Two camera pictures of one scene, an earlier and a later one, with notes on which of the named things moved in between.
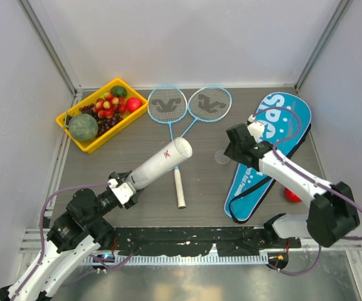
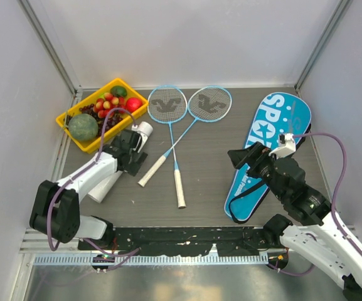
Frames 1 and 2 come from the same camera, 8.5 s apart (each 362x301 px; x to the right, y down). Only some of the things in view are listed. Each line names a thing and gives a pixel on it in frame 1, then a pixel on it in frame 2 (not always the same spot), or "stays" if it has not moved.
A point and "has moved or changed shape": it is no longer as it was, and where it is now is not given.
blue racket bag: [285, 117] stays
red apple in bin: [133, 104] stays
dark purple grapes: [104, 124] stays
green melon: [83, 126] stays
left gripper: [121, 176] → [133, 167]
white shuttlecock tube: [177, 152] has moved or changed shape
